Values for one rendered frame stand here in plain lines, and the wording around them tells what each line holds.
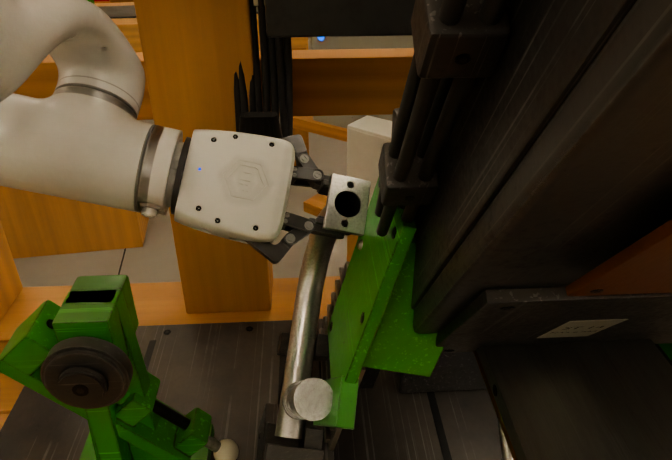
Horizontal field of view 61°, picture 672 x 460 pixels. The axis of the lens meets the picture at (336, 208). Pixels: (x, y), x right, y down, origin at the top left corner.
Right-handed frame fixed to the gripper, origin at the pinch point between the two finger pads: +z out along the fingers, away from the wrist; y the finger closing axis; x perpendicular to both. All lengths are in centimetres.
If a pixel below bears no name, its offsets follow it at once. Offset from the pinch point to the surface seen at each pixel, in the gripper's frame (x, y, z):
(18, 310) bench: 52, -14, -40
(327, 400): -0.1, -18.2, 2.0
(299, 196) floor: 244, 70, 26
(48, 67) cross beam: 28, 19, -39
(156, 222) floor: 241, 40, -43
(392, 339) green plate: -4.7, -12.1, 6.0
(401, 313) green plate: -6.8, -9.9, 5.8
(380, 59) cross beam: 18.7, 28.7, 6.8
